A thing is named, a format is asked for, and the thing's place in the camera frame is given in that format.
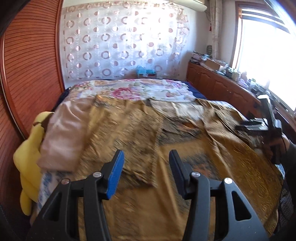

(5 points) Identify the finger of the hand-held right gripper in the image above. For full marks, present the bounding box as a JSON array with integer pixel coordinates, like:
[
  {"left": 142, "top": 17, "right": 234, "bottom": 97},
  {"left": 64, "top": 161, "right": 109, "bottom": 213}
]
[
  {"left": 235, "top": 125, "right": 270, "bottom": 132},
  {"left": 240, "top": 118, "right": 267, "bottom": 126}
]

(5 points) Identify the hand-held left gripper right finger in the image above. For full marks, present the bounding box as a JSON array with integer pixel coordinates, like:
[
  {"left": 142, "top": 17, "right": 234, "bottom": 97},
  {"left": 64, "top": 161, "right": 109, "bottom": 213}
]
[{"left": 169, "top": 149, "right": 270, "bottom": 241}]

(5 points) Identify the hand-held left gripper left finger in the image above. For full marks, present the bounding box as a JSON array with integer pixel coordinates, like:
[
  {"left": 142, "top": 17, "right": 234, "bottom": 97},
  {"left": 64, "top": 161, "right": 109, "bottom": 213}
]
[{"left": 26, "top": 149, "right": 125, "bottom": 241}]

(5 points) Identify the golden patterned cloth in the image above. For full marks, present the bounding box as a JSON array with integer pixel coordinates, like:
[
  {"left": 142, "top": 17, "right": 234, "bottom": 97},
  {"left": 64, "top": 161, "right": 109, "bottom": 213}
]
[{"left": 77, "top": 94, "right": 286, "bottom": 241}]

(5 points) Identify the person's right forearm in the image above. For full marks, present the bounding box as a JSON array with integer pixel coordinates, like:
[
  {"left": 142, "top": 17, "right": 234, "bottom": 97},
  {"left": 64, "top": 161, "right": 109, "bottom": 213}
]
[{"left": 285, "top": 141, "right": 296, "bottom": 176}]

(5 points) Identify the person's right hand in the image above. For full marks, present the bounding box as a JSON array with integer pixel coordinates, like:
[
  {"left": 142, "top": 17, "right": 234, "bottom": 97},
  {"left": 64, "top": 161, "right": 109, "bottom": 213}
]
[{"left": 264, "top": 134, "right": 290, "bottom": 163}]

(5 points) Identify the long wooden cabinet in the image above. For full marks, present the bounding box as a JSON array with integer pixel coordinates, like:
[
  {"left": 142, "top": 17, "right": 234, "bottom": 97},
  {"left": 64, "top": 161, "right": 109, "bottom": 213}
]
[{"left": 186, "top": 61, "right": 296, "bottom": 139}]

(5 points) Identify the navy blue sheet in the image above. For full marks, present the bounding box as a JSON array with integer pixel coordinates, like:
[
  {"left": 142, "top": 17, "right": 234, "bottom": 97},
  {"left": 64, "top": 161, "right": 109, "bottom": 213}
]
[{"left": 180, "top": 80, "right": 210, "bottom": 100}]

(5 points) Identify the folded pink cloth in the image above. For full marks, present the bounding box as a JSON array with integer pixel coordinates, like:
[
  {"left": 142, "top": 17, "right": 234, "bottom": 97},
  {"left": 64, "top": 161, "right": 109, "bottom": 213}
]
[{"left": 37, "top": 100, "right": 97, "bottom": 172}]

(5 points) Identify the wooden framed window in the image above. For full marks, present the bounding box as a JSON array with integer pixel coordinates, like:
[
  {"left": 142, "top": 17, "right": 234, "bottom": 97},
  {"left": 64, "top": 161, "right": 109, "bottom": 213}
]
[{"left": 231, "top": 2, "right": 296, "bottom": 112}]

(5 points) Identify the blue floral bedsheet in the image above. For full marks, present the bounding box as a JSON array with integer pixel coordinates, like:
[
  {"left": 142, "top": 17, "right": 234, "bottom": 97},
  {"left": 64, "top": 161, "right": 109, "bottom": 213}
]
[{"left": 37, "top": 170, "right": 60, "bottom": 209}]

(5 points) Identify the cardboard box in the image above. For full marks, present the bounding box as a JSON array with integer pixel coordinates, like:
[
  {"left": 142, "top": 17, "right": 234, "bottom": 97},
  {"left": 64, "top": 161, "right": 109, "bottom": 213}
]
[{"left": 203, "top": 58, "right": 223, "bottom": 71}]

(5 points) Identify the person's dark patterned clothing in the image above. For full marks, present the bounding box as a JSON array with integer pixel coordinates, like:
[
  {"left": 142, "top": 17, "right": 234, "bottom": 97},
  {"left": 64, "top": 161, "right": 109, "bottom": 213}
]
[{"left": 274, "top": 171, "right": 296, "bottom": 237}]

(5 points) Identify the pink floral quilt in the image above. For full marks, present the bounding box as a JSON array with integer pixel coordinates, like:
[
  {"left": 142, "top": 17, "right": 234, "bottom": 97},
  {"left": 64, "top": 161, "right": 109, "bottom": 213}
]
[{"left": 61, "top": 79, "right": 197, "bottom": 105}]

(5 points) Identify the yellow plush pillow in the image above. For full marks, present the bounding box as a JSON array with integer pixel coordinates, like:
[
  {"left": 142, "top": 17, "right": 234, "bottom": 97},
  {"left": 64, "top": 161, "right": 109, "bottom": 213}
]
[{"left": 13, "top": 111, "right": 56, "bottom": 216}]

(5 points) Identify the white floral window curtain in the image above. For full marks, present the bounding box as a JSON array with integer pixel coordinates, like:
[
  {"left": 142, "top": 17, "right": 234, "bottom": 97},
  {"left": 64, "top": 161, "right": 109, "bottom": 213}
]
[{"left": 207, "top": 0, "right": 223, "bottom": 59}]

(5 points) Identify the light blue bag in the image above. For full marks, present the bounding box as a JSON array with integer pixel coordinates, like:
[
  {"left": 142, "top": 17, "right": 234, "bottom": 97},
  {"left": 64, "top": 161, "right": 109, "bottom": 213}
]
[{"left": 135, "top": 65, "right": 156, "bottom": 78}]

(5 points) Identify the white air conditioner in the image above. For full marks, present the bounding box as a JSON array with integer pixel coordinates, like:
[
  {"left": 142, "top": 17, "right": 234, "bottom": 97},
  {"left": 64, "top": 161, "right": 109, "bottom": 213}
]
[{"left": 183, "top": 0, "right": 207, "bottom": 11}]

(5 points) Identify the sheer circle-patterned curtain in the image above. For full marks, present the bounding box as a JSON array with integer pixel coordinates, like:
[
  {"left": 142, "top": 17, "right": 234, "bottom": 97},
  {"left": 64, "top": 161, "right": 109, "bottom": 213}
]
[{"left": 59, "top": 3, "right": 191, "bottom": 80}]

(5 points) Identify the wooden headboard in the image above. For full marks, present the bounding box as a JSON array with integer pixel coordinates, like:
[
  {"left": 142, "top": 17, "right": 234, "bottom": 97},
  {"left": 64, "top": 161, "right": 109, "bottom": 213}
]
[{"left": 0, "top": 0, "right": 65, "bottom": 209}]

